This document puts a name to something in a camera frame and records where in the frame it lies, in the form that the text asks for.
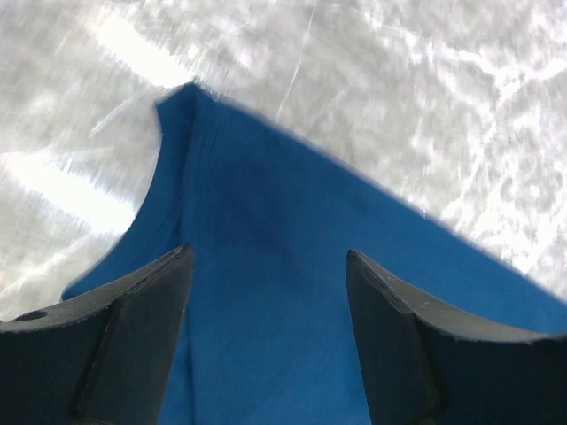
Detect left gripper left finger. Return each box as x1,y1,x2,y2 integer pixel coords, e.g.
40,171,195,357
1,245,194,424

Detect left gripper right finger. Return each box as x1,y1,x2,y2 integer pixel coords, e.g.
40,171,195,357
346,251,566,424

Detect blue t shirt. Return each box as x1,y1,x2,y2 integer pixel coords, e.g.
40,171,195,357
64,84,566,424

